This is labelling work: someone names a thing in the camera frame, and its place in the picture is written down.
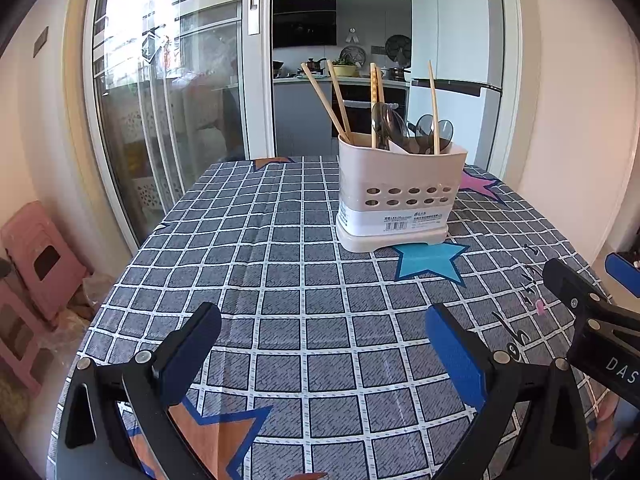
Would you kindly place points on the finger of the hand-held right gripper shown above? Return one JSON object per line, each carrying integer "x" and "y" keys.
{"x": 624, "y": 266}
{"x": 575, "y": 290}

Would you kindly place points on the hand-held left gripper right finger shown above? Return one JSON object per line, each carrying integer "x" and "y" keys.
{"x": 455, "y": 355}

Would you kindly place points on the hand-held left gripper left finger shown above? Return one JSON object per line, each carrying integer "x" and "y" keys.
{"x": 187, "y": 355}

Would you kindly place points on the white plastic utensil holder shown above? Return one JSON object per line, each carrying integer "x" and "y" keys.
{"x": 395, "y": 200}

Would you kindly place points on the dark metal spoon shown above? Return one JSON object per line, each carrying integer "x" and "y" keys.
{"x": 398, "y": 127}
{"x": 381, "y": 122}
{"x": 446, "y": 132}
{"x": 425, "y": 127}

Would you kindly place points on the blue patterned wooden chopstick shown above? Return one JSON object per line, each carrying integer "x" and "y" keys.
{"x": 373, "y": 90}

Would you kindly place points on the clear plastic bag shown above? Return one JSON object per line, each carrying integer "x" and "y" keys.
{"x": 82, "y": 305}

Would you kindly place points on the grey checked star tablecloth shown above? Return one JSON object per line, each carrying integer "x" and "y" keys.
{"x": 280, "y": 260}

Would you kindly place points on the pink plastic stool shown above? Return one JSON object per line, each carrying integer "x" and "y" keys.
{"x": 45, "y": 260}
{"x": 20, "y": 345}

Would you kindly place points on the sliding glass door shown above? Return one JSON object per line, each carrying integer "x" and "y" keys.
{"x": 175, "y": 135}

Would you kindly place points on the grey kitchen counter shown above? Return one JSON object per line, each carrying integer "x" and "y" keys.
{"x": 300, "y": 120}

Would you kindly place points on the black built-in oven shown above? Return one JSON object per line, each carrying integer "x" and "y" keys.
{"x": 401, "y": 92}

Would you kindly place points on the metal pan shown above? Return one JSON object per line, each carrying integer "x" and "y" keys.
{"x": 399, "y": 74}

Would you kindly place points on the white refrigerator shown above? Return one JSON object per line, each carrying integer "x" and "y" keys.
{"x": 450, "y": 35}

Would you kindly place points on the black round fan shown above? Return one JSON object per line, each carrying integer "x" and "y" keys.
{"x": 398, "y": 46}

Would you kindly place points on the green bowl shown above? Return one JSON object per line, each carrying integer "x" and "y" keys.
{"x": 345, "y": 69}

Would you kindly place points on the dark cooking pot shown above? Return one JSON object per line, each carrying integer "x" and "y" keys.
{"x": 316, "y": 66}

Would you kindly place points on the brown wall plate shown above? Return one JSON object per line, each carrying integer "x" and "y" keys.
{"x": 40, "y": 41}

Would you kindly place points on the black wall appliance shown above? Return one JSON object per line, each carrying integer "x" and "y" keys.
{"x": 302, "y": 20}

